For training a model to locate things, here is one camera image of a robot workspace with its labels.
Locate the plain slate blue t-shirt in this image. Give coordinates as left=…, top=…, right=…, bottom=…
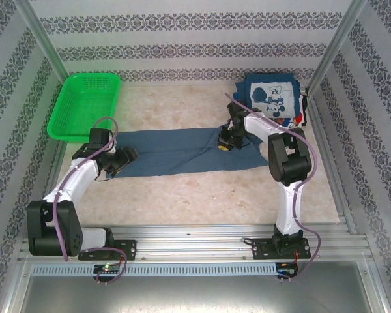
left=106, top=127, right=270, bottom=179

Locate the folded bright blue t-shirt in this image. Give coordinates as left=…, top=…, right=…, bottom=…
left=233, top=92, right=248, bottom=109

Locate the folded blue cartoon print t-shirt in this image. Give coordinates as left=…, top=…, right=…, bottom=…
left=236, top=73, right=302, bottom=119

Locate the folded white red blue t-shirt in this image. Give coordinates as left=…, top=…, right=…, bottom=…
left=273, top=94, right=310, bottom=128

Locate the green plastic basket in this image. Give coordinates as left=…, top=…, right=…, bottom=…
left=47, top=73, right=123, bottom=144

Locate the grey metal shelf sheet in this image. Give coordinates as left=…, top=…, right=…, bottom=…
left=0, top=260, right=391, bottom=313

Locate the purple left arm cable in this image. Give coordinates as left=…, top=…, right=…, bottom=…
left=53, top=116, right=128, bottom=286

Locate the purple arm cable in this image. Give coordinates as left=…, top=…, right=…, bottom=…
left=53, top=116, right=128, bottom=286
left=224, top=93, right=323, bottom=283

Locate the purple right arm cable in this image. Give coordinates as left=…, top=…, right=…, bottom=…
left=224, top=93, right=323, bottom=283

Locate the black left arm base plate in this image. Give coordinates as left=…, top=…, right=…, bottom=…
left=78, top=239, right=137, bottom=261

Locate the aluminium front rail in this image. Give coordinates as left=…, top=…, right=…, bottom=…
left=18, top=223, right=374, bottom=263

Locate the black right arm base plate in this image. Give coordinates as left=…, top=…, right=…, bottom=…
left=251, top=237, right=311, bottom=261

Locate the slotted grey cable duct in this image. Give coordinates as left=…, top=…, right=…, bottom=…
left=31, top=262, right=278, bottom=277

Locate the aluminium frame post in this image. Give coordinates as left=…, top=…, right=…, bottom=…
left=14, top=0, right=69, bottom=81
left=308, top=0, right=368, bottom=94

